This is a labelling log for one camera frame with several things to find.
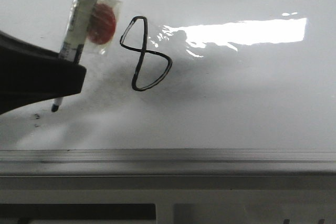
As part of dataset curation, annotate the white dry-erase marker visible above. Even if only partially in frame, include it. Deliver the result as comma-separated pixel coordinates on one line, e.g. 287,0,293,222
50,0,106,113

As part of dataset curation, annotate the red disc taped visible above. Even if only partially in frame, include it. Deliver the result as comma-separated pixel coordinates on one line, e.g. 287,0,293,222
84,0,122,55

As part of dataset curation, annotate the whiteboard with aluminium frame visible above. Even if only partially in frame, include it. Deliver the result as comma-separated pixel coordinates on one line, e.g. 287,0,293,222
1,0,335,176

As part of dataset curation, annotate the grey table frame below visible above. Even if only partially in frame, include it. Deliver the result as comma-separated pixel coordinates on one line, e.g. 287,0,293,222
1,175,335,223

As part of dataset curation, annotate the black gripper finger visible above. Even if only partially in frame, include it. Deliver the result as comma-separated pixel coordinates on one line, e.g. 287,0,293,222
1,32,86,114

